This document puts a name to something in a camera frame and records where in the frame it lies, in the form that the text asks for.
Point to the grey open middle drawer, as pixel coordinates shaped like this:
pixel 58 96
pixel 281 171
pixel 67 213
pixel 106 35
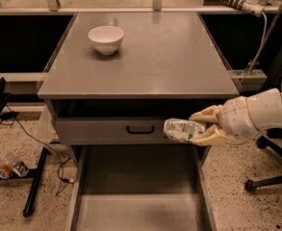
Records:
pixel 140 188

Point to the plastic bottle orange label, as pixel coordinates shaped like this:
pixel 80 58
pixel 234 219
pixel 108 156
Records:
pixel 5 172

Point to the white power strip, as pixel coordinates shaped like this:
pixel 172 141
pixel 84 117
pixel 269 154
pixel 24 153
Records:
pixel 248 6

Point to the grey drawer cabinet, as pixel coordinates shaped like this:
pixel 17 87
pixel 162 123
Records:
pixel 165 67

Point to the black floor stand leg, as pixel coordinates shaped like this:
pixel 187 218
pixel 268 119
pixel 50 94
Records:
pixel 35 175

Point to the white ceramic bowl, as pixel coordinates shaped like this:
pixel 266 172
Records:
pixel 106 39

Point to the black drawer handle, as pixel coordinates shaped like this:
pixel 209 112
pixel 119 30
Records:
pixel 143 130

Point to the grey top drawer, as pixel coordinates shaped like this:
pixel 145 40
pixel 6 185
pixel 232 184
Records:
pixel 108 130

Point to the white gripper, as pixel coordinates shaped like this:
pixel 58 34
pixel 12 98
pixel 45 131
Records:
pixel 234 115

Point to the black office chair base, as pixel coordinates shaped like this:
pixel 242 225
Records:
pixel 272 168

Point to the plastic bottle white label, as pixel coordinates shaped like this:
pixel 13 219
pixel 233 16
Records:
pixel 17 165

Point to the crushed 7up can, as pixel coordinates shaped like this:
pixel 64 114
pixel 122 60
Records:
pixel 185 131

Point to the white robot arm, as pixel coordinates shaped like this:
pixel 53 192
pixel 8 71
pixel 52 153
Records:
pixel 265 110

